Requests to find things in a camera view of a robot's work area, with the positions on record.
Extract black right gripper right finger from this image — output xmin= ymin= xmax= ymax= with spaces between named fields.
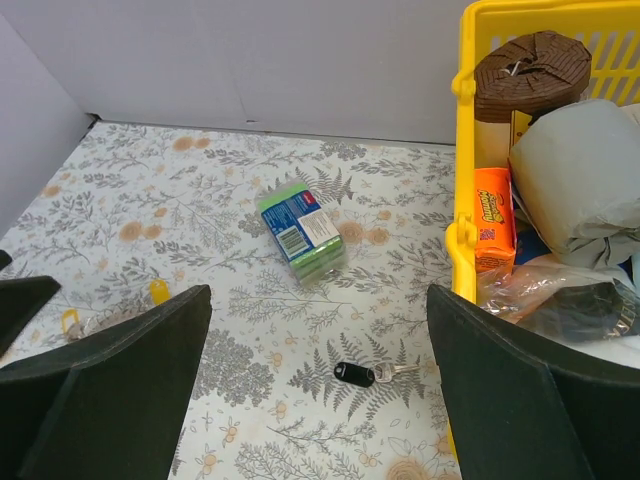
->
xmin=427 ymin=284 xmax=639 ymax=479

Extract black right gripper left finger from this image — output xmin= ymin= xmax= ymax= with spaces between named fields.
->
xmin=1 ymin=285 xmax=212 ymax=479

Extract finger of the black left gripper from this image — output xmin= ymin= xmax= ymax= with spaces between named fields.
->
xmin=0 ymin=276 xmax=61 ymax=355

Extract yellow key tag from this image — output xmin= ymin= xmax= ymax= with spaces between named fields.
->
xmin=61 ymin=309 xmax=81 ymax=334
xmin=149 ymin=279 xmax=171 ymax=306

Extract clear plastic bag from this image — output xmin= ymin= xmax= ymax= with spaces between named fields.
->
xmin=476 ymin=263 xmax=639 ymax=345

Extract silver key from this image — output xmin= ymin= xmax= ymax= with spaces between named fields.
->
xmin=371 ymin=362 xmax=420 ymax=384

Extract floral tablecloth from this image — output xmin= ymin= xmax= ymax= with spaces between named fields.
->
xmin=1 ymin=123 xmax=460 ymax=479

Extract orange snack box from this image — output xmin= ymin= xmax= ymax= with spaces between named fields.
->
xmin=474 ymin=167 xmax=517 ymax=273

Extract black key tag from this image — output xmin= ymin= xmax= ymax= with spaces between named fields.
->
xmin=333 ymin=362 xmax=376 ymax=388

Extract grey wrapped paper roll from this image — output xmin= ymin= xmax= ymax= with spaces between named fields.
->
xmin=509 ymin=99 xmax=639 ymax=268

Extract green sponge pack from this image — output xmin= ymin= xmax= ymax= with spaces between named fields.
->
xmin=255 ymin=178 xmax=347 ymax=285

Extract brown paper cup stack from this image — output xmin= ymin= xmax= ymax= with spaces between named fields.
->
xmin=474 ymin=31 xmax=592 ymax=123

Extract yellow plastic basket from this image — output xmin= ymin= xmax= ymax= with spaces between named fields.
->
xmin=445 ymin=1 xmax=639 ymax=306

